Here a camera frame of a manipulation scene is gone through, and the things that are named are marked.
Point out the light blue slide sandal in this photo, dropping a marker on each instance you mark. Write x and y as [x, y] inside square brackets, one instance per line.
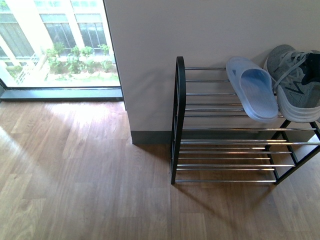
[253, 86]

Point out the grey knit sneaker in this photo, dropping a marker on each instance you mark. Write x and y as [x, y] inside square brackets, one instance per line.
[296, 81]

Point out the black metal shoe rack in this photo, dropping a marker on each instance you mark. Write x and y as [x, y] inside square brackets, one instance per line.
[259, 155]

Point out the dark window frame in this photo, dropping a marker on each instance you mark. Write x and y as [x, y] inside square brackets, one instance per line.
[57, 50]

